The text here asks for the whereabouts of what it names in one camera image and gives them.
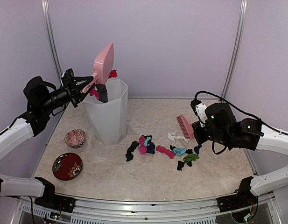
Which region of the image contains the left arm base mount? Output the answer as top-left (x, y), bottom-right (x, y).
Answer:
top-left (35, 177), bottom-right (76, 213)

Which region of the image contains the red floral lacquer bowl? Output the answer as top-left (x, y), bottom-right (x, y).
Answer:
top-left (52, 153), bottom-right (83, 181)

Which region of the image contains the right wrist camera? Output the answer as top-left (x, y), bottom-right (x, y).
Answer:
top-left (190, 98), bottom-right (207, 127)

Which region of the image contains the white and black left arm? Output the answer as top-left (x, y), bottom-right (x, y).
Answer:
top-left (0, 69), bottom-right (95, 208)

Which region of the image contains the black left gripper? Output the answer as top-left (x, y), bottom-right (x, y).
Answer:
top-left (39, 76), bottom-right (95, 112)

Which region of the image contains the red patterned glass bowl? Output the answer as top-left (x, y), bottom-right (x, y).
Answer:
top-left (64, 129), bottom-right (86, 148)

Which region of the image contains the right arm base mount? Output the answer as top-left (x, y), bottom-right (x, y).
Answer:
top-left (217, 176), bottom-right (258, 212)

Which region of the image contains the navy paper scrap far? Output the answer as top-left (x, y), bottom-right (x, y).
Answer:
top-left (147, 142), bottom-right (155, 154)

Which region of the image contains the pile of coloured paper scraps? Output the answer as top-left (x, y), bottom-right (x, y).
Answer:
top-left (125, 134), bottom-right (203, 172)

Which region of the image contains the pink hand brush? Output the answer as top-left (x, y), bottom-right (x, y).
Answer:
top-left (176, 115), bottom-right (195, 140)

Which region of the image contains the green paper scrap near dustpan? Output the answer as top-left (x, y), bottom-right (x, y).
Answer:
top-left (183, 154), bottom-right (199, 162)

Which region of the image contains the aluminium front rail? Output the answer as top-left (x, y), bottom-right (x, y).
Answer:
top-left (11, 193), bottom-right (282, 224)

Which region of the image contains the light blue paper scrap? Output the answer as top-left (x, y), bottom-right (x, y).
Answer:
top-left (173, 147), bottom-right (186, 156)

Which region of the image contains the black paper scrap right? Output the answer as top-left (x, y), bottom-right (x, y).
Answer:
top-left (177, 161), bottom-right (192, 171)

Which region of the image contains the translucent white plastic bin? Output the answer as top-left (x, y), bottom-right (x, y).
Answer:
top-left (83, 78), bottom-right (128, 145)

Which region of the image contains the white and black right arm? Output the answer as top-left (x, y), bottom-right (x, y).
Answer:
top-left (190, 99), bottom-right (288, 207)

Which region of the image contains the pink plastic dustpan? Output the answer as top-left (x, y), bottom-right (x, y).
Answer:
top-left (91, 42), bottom-right (114, 84)

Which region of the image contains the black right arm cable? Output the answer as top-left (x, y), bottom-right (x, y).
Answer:
top-left (194, 91), bottom-right (288, 155)

